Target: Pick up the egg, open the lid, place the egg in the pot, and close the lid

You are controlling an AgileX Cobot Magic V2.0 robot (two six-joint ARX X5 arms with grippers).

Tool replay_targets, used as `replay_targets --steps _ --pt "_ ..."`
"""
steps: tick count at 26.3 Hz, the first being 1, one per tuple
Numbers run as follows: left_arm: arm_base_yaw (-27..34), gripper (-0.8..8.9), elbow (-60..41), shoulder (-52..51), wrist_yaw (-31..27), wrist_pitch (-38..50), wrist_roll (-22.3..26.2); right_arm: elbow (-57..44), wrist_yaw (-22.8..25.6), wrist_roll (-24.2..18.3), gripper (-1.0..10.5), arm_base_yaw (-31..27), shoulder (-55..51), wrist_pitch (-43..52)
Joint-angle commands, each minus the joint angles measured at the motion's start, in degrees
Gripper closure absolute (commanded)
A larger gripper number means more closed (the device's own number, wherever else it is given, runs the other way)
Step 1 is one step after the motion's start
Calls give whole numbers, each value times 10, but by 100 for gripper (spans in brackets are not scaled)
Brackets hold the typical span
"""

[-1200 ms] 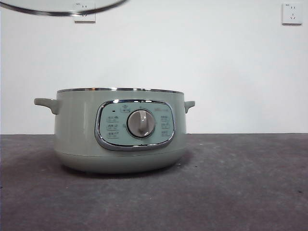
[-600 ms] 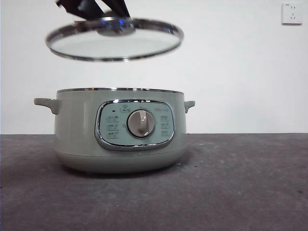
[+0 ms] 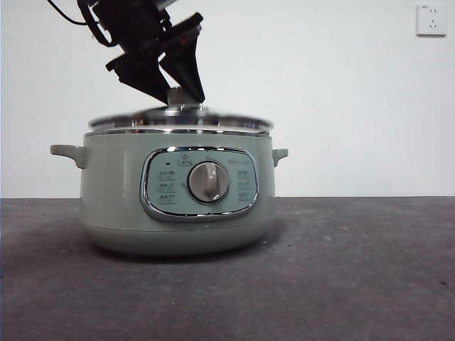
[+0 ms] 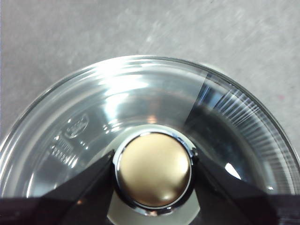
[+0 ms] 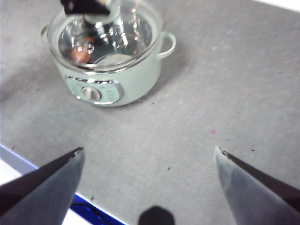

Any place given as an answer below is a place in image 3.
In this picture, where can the glass lid with green knob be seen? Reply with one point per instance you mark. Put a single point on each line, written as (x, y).
(177, 120)

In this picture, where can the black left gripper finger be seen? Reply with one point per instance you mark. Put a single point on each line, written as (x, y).
(145, 76)
(186, 71)

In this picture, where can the white wall socket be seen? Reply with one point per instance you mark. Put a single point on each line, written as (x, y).
(431, 21)

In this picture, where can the sage green electric cooking pot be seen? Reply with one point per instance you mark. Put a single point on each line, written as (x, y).
(113, 184)

